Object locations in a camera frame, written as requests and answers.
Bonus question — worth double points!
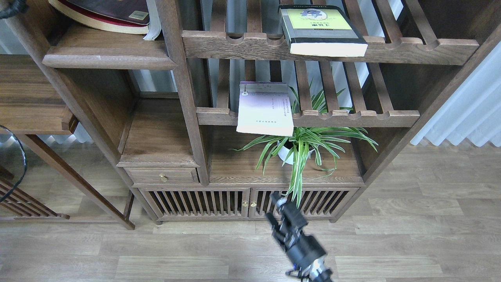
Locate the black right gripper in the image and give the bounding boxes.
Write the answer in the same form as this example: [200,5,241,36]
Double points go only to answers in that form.
[265,192,328,275]

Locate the red book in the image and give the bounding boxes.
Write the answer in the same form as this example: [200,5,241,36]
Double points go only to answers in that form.
[49,0,149,34]

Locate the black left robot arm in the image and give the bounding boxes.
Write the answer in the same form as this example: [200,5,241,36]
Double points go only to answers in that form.
[0,0,29,19]

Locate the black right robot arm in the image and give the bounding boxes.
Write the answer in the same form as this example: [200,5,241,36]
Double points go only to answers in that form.
[265,192,332,282]

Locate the upright books on shelf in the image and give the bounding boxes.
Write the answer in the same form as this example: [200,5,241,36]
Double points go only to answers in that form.
[143,0,162,41]

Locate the brass cabinet door knobs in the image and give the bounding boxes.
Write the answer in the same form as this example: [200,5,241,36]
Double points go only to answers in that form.
[242,201,257,207]

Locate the white plant pot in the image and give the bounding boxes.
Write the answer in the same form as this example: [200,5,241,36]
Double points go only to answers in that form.
[278,141,315,165]

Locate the green spider plant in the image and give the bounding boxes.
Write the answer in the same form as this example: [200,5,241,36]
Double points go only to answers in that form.
[241,95,377,205]

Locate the pale purple book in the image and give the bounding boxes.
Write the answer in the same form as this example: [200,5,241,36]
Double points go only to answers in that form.
[236,81,294,136]

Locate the brass drawer knob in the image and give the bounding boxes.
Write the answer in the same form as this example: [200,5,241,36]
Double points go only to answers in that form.
[159,174,168,183]

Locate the dark wooden bookshelf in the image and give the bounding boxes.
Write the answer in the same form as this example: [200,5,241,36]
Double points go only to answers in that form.
[6,0,500,223]

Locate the white curtain right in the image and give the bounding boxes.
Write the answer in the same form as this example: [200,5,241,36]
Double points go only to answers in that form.
[411,43,501,147]

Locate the wooden side table left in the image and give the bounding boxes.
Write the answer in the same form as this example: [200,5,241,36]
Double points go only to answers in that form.
[0,54,135,230]

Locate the black cable loop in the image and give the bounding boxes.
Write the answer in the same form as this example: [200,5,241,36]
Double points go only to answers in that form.
[0,125,28,203]

